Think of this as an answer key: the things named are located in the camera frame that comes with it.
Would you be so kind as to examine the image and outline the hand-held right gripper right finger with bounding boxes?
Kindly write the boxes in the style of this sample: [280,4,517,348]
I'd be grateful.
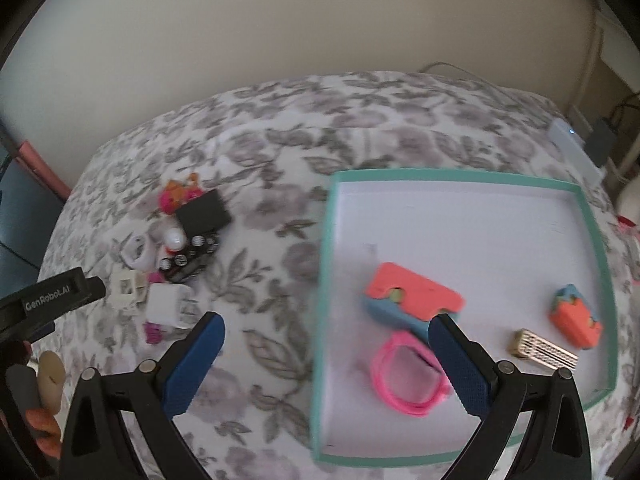
[429,314,591,480]

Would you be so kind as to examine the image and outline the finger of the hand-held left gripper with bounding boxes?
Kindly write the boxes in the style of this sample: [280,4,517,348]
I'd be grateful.
[70,267,107,308]

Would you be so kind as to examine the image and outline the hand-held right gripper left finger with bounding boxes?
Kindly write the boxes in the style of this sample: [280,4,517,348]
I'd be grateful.
[60,311,225,480]

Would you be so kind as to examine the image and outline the cream plastic holder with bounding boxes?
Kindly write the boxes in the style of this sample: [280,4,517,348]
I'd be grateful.
[110,267,150,313]

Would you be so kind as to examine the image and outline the white smartwatch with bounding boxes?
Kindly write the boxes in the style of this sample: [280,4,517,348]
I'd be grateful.
[120,232,157,268]

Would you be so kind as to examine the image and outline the white charger adapter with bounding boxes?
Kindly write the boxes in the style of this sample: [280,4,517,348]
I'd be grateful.
[146,284,198,331]

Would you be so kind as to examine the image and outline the pink smartwatch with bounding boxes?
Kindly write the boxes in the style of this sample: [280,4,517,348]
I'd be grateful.
[370,331,453,417]

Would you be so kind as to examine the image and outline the coral blue plastic toy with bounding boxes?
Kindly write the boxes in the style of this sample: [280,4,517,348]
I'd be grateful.
[547,284,603,350]
[362,262,466,343]

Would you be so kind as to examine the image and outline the red white toy bottle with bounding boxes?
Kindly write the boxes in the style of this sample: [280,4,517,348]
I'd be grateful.
[159,227,186,271]

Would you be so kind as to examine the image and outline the black toy car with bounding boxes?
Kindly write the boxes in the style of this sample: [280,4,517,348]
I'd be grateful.
[159,232,221,283]

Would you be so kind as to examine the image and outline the black charger adapter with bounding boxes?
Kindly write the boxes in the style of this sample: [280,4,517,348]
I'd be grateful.
[174,190,233,236]

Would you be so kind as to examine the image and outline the teal rimmed white tray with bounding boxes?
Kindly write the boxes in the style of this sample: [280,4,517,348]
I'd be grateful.
[309,169,618,466]

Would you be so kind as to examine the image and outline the person's left hand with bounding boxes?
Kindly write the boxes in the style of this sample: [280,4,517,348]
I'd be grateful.
[29,351,66,457]

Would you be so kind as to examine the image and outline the dark glass cabinet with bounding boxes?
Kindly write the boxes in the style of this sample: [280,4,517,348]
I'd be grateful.
[0,125,66,271]

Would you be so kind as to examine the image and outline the pink doll figure toy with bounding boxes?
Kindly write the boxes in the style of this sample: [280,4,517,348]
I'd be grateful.
[157,174,203,216]

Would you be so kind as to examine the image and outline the pink rolled mat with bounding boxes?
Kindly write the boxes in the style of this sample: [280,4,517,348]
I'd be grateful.
[17,142,71,201]

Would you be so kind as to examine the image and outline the floral bed blanket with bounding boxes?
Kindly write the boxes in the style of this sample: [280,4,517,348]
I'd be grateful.
[37,71,640,480]

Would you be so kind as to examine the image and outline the white power strip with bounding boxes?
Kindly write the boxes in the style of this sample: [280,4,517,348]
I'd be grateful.
[547,120,606,183]

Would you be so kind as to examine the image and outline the dark grey power adapter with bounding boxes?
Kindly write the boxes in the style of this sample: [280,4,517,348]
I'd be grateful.
[585,120,621,168]

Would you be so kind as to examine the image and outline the grey cable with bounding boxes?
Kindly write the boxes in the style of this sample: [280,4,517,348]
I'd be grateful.
[417,62,481,81]

